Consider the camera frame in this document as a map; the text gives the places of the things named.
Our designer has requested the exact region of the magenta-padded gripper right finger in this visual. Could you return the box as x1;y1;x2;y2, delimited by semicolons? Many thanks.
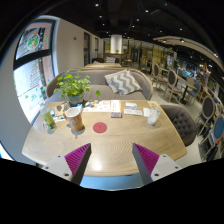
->
131;143;183;187

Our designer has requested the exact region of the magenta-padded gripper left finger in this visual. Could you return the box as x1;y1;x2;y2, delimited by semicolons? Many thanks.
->
41;143;92;186

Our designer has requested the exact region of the green-labelled clear drink bottle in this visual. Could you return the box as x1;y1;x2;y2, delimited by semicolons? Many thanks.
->
40;106;58;132

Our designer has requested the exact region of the flat round red coaster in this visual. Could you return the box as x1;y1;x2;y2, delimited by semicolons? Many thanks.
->
92;121;108;134

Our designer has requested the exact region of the clear plastic cup with straw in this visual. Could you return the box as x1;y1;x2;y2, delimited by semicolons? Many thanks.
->
147;105;162;127

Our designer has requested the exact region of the white printed leaflet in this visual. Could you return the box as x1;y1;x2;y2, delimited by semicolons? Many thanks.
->
123;108;144;117

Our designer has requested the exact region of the small grey card box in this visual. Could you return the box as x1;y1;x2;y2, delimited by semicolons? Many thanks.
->
110;111;123;119

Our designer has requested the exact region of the white tissue packet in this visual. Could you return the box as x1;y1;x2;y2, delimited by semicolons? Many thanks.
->
125;101;138;110

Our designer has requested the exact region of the white printed paper placemat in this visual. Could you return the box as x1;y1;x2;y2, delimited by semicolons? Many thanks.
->
83;99;112;113

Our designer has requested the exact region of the green potted plant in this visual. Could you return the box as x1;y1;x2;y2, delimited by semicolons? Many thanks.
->
53;69;102;107

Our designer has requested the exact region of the grey chevron pillow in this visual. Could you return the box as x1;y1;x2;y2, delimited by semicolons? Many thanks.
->
103;69;143;96

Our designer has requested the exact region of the group of dining chairs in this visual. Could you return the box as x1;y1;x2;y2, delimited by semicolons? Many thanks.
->
149;61;224;161

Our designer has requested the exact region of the grey curved sofa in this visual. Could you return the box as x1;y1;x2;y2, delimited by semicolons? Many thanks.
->
45;68;154;104

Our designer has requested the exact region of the white round column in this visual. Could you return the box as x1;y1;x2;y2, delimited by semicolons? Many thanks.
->
109;34;124;54

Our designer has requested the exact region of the group of ceiling lights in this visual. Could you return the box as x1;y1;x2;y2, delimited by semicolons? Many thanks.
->
93;3;188;44

